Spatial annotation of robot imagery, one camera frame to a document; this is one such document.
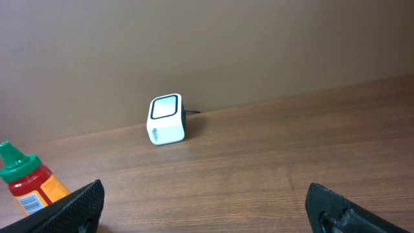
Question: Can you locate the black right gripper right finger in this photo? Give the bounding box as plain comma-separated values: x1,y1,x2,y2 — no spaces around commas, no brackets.
305,183,408,233

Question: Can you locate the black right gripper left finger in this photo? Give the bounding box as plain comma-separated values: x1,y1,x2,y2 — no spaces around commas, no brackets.
1,179,105,233

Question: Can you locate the red sauce bottle green cap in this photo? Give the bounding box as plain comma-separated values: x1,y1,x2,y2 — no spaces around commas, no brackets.
1,141,71,216

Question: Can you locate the white barcode scanner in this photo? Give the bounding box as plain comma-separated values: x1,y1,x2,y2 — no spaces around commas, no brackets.
146,93,186,146

